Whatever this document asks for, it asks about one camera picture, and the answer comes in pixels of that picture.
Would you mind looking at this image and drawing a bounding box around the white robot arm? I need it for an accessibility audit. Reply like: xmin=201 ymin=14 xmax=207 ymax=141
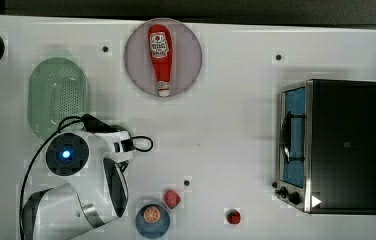
xmin=20 ymin=131 xmax=135 ymax=240

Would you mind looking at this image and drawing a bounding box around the green mug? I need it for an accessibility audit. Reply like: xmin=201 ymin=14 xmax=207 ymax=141
xmin=111 ymin=125 xmax=130 ymax=132

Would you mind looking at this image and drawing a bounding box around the grey round plate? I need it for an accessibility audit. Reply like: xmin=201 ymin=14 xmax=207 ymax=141
xmin=124 ymin=18 xmax=202 ymax=97

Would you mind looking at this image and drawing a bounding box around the pink red plush fruit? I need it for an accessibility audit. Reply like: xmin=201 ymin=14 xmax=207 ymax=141
xmin=164 ymin=190 xmax=181 ymax=209

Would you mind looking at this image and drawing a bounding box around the red plush ketchup bottle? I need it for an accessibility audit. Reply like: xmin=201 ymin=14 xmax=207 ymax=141
xmin=148 ymin=24 xmax=173 ymax=97

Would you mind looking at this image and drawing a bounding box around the orange slice toy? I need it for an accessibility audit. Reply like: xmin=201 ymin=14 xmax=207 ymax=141
xmin=143 ymin=205 xmax=161 ymax=224

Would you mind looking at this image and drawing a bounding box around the small red strawberry toy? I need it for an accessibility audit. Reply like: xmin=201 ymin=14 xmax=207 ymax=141
xmin=226 ymin=209 xmax=241 ymax=225

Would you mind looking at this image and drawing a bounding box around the blue bowl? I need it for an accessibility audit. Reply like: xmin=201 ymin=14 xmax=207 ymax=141
xmin=135 ymin=203 xmax=170 ymax=239

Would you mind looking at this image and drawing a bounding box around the green perforated colander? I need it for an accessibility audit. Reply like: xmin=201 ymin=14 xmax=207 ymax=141
xmin=27 ymin=49 xmax=90 ymax=140

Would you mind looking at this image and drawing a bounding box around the black silver toaster oven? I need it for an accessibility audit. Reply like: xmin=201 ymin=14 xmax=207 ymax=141
xmin=272 ymin=79 xmax=376 ymax=215

